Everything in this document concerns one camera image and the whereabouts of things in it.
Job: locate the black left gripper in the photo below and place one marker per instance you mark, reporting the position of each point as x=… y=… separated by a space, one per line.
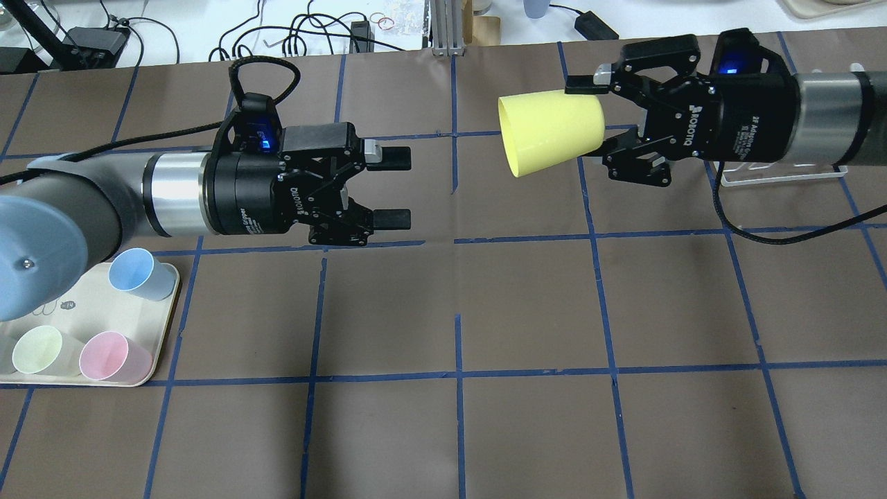
x=244 y=195

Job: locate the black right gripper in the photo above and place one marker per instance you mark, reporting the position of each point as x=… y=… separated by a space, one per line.
x=752 y=118

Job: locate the yellow plastic cup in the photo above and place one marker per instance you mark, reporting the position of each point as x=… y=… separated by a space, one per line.
x=546 y=128

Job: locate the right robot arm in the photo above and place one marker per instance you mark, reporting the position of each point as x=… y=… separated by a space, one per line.
x=841 y=120

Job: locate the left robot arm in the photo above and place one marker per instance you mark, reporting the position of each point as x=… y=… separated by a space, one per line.
x=73 y=215

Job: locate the blue cup on desk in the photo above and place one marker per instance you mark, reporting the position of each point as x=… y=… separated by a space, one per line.
x=535 y=9

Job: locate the blue cup far corner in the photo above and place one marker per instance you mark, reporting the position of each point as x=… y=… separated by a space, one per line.
x=138 y=273

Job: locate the pink plastic cup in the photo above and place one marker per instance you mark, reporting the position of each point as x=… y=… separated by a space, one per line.
x=114 y=358

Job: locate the pale green plastic cup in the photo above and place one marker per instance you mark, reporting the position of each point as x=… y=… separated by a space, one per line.
x=47 y=351

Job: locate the wooden mug tree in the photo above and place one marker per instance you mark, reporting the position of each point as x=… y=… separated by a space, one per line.
x=479 y=28

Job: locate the beige tray with bowl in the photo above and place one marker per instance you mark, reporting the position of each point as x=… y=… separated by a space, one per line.
x=819 y=9

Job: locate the cream serving tray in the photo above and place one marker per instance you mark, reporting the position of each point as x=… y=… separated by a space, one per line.
x=91 y=307

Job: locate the black monitor stand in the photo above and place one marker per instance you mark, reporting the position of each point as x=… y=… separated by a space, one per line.
x=69 y=49

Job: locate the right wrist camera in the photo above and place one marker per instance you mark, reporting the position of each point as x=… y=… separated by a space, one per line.
x=738 y=52

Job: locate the white wire cup rack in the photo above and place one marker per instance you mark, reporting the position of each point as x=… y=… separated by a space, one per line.
x=749 y=173

